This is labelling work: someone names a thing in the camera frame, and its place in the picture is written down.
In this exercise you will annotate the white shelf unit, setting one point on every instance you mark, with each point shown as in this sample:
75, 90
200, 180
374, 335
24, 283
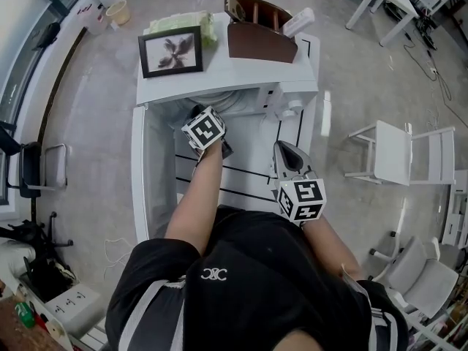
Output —
457, 210

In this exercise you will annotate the black picture frame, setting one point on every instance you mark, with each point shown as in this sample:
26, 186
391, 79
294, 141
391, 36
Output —
171, 51

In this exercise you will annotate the green can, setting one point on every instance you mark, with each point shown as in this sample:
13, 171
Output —
23, 314

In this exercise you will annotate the green tissue packet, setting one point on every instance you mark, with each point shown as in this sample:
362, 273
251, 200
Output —
175, 22

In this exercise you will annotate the round glass turntable plate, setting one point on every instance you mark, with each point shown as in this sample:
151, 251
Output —
234, 101

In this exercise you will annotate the white microwave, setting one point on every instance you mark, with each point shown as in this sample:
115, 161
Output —
234, 75

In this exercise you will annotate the clear plastic container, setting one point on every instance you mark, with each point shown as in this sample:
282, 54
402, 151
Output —
93, 18

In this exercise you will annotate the black bag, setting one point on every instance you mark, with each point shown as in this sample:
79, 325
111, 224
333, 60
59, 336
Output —
47, 35

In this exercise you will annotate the white slatted chair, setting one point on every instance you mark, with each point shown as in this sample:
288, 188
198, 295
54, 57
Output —
393, 155

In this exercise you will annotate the white table with black lines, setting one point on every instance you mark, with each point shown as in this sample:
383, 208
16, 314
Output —
248, 181

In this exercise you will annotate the white low cabinet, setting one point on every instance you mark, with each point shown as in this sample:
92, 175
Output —
73, 305

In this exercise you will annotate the black metal chair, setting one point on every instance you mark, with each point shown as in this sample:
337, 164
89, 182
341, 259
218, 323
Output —
31, 170

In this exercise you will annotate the person's black shirt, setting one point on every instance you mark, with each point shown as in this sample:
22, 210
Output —
263, 291

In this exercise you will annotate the black tripod stand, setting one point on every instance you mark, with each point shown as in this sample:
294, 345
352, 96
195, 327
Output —
36, 240

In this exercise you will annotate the cream plastic bucket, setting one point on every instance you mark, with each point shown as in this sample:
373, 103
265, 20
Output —
118, 13

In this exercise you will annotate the person's right forearm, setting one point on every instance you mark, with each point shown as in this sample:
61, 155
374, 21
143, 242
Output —
329, 243

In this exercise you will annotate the white office chair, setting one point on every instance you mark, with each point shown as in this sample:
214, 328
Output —
420, 276

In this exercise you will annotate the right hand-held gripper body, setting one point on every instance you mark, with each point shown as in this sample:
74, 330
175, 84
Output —
301, 197

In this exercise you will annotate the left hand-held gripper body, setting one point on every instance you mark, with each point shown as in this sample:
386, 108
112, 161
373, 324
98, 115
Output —
203, 128

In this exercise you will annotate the brown wooden organizer box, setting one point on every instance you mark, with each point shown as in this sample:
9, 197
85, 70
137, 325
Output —
259, 42

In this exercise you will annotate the person's left forearm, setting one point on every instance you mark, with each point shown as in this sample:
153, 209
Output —
197, 196

